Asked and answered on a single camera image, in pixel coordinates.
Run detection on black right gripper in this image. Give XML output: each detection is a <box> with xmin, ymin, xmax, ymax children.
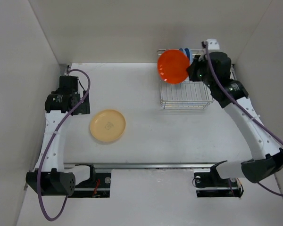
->
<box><xmin>187</xmin><ymin>54</ymin><xmax>216</xmax><ymax>89</ymax></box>

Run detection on light blue plate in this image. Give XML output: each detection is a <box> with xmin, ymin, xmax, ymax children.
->
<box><xmin>183</xmin><ymin>48</ymin><xmax>193</xmax><ymax>65</ymax></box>

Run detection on wire dish rack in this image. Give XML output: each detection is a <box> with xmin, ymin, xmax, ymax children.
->
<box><xmin>157</xmin><ymin>48</ymin><xmax>216</xmax><ymax>110</ymax></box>

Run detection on orange plate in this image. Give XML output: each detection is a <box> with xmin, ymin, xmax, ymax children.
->
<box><xmin>157</xmin><ymin>49</ymin><xmax>190</xmax><ymax>84</ymax></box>

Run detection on beige plate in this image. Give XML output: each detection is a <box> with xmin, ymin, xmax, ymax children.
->
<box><xmin>90</xmin><ymin>109</ymin><xmax>126</xmax><ymax>143</ymax></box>

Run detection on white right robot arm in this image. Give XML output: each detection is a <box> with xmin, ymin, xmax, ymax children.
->
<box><xmin>187</xmin><ymin>39</ymin><xmax>283</xmax><ymax>186</ymax></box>

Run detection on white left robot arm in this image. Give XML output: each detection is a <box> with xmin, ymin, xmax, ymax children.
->
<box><xmin>25</xmin><ymin>76</ymin><xmax>96</xmax><ymax>196</ymax></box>

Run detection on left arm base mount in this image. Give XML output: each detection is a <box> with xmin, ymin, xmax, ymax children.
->
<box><xmin>70</xmin><ymin>165</ymin><xmax>112</xmax><ymax>198</ymax></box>

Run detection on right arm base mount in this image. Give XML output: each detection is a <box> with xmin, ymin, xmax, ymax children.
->
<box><xmin>192</xmin><ymin>172</ymin><xmax>244</xmax><ymax>198</ymax></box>

